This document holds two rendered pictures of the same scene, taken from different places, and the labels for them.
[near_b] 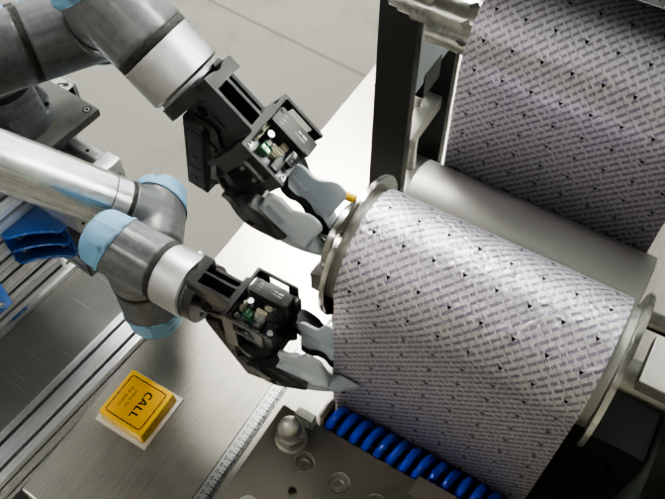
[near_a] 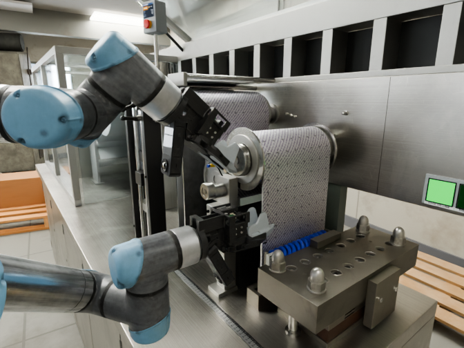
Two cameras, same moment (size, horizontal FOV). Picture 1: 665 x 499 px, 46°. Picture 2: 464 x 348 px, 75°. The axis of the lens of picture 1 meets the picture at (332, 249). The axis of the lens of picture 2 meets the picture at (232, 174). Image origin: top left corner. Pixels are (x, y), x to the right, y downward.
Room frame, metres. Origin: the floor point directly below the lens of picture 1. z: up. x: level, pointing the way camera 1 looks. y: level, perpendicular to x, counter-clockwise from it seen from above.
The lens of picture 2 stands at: (0.19, 0.63, 1.39)
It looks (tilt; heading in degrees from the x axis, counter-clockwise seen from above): 14 degrees down; 292
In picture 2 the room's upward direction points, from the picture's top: straight up
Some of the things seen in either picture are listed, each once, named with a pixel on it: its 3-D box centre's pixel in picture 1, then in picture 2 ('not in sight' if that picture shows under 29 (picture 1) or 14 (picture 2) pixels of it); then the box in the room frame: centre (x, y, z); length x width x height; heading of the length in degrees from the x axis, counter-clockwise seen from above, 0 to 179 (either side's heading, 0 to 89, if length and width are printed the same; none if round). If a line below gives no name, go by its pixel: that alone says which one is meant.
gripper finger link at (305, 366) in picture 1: (316, 368); (262, 224); (0.37, 0.02, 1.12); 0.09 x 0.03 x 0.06; 58
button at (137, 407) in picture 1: (138, 405); not in sight; (0.41, 0.25, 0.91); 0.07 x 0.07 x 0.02; 59
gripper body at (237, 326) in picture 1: (242, 310); (219, 231); (0.44, 0.10, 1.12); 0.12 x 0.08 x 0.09; 59
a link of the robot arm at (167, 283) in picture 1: (186, 280); (183, 245); (0.48, 0.17, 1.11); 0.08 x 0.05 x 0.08; 149
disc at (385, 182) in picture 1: (359, 245); (242, 159); (0.43, -0.03, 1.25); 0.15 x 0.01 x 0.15; 149
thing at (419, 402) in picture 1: (433, 415); (296, 209); (0.31, -0.10, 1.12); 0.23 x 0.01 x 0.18; 59
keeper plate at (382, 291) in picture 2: not in sight; (382, 296); (0.11, -0.04, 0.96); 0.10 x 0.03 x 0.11; 59
